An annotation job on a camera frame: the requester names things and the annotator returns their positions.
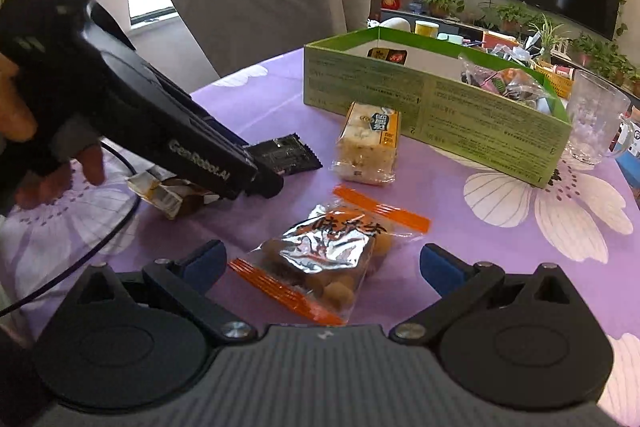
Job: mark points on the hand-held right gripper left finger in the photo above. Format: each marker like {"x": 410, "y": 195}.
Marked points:
{"x": 205, "y": 264}

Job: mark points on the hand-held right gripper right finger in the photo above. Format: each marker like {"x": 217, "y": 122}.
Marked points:
{"x": 442, "y": 269}

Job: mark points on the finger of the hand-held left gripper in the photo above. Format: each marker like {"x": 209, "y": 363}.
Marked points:
{"x": 267, "y": 182}

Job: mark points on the orange-striped clear snack packet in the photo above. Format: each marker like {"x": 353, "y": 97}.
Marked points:
{"x": 320, "y": 252}

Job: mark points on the green cardboard box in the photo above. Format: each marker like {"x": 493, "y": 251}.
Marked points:
{"x": 400, "y": 102}

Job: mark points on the black yellow snack packet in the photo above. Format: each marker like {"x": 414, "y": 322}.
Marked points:
{"x": 387, "y": 55}

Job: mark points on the clear bag of candies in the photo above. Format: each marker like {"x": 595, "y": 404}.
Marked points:
{"x": 505, "y": 82}

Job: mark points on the person's left hand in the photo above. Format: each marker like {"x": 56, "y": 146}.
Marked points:
{"x": 60, "y": 177}

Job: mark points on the purple floral tablecloth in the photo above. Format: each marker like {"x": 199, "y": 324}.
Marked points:
{"x": 450, "y": 232}

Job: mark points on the brown white snack packet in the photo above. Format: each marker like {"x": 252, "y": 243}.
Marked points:
{"x": 170, "y": 202}

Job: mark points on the yellow cracker packet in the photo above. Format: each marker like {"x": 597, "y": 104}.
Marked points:
{"x": 365, "y": 142}

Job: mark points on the beige armchair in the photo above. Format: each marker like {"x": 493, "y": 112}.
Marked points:
{"x": 260, "y": 7}

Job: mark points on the clear plastic pitcher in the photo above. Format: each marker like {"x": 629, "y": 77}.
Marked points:
{"x": 595, "y": 117}

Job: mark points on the white blue cardboard box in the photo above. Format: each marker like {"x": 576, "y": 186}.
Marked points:
{"x": 631, "y": 157}

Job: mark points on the yellow can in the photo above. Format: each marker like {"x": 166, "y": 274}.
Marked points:
{"x": 425, "y": 28}

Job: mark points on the yellow woven basket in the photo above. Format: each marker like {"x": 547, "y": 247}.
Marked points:
{"x": 555, "y": 79}

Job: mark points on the orange tissue box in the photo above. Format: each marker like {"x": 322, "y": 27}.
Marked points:
{"x": 500, "y": 39}

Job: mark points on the spider plant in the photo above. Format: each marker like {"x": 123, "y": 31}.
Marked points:
{"x": 547, "y": 34}

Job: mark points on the row of potted plants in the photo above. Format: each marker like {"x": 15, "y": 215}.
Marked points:
{"x": 595, "y": 52}

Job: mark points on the hanging vine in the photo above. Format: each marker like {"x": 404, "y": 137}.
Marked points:
{"x": 621, "y": 2}

